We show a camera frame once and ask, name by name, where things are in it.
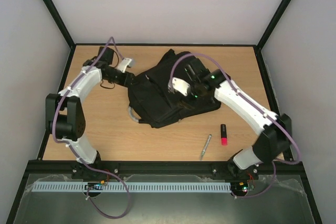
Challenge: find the black frame post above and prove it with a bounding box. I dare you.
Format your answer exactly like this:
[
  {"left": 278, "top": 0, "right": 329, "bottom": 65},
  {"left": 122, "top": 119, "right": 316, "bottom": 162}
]
[
  {"left": 42, "top": 0, "right": 75, "bottom": 48},
  {"left": 256, "top": 0, "right": 308, "bottom": 51}
]

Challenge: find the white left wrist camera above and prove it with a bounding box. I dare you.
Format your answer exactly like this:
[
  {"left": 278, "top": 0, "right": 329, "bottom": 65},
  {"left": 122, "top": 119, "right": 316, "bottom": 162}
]
[{"left": 116, "top": 58, "right": 134, "bottom": 73}]

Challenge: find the black right frame post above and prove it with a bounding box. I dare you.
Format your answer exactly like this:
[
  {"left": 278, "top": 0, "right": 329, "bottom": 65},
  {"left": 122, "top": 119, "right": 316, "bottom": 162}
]
[{"left": 256, "top": 0, "right": 308, "bottom": 51}]

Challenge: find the pink highlighter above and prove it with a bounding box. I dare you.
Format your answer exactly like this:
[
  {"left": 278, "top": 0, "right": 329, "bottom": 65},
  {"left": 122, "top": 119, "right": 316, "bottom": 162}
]
[{"left": 220, "top": 124, "right": 227, "bottom": 146}]

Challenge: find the silver marker pen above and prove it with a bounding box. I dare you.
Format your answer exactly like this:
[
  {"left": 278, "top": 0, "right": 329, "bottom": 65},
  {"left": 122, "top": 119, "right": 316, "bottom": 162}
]
[{"left": 199, "top": 134, "right": 212, "bottom": 161}]

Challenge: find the black student bag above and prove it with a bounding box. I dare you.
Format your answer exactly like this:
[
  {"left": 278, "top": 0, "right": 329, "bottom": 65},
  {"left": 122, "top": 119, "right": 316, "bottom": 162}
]
[{"left": 128, "top": 49, "right": 221, "bottom": 129}]

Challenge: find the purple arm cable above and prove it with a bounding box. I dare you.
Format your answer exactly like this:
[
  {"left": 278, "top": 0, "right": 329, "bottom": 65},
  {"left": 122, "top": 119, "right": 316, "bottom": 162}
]
[
  {"left": 51, "top": 36, "right": 132, "bottom": 218},
  {"left": 167, "top": 52, "right": 302, "bottom": 200}
]

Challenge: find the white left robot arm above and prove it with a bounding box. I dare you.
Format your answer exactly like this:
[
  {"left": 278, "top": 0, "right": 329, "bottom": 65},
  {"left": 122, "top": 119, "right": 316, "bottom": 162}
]
[{"left": 45, "top": 46, "right": 135, "bottom": 165}]

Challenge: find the light blue cable duct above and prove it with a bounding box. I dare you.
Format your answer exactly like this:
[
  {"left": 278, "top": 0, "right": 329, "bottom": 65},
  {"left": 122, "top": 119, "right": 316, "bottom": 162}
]
[{"left": 32, "top": 182, "right": 232, "bottom": 193}]

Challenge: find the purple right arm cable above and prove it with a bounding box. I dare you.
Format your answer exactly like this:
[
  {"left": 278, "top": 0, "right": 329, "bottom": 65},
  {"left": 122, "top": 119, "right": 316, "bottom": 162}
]
[{"left": 167, "top": 52, "right": 302, "bottom": 200}]

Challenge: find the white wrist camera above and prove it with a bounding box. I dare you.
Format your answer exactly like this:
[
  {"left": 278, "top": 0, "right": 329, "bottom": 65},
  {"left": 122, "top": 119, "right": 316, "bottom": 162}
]
[
  {"left": 168, "top": 77, "right": 190, "bottom": 97},
  {"left": 116, "top": 58, "right": 134, "bottom": 73}
]

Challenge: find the black left frame post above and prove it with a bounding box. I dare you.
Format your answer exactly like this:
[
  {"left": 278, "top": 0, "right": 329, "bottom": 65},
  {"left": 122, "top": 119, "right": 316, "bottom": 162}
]
[{"left": 42, "top": 0, "right": 75, "bottom": 48}]

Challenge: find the black front mounting rail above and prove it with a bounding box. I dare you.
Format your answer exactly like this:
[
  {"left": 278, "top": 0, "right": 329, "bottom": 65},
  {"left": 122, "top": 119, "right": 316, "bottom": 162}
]
[{"left": 26, "top": 159, "right": 305, "bottom": 180}]

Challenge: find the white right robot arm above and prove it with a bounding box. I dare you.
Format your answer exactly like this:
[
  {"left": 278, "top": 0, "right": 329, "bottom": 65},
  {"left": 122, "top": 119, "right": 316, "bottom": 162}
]
[{"left": 171, "top": 65, "right": 291, "bottom": 178}]

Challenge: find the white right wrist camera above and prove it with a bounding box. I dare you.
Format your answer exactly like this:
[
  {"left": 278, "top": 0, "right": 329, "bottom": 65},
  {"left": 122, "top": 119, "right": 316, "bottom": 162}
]
[{"left": 168, "top": 77, "right": 190, "bottom": 97}]

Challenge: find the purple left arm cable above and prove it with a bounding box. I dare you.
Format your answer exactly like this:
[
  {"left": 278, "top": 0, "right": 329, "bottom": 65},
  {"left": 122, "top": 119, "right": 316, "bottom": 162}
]
[{"left": 51, "top": 36, "right": 132, "bottom": 218}]

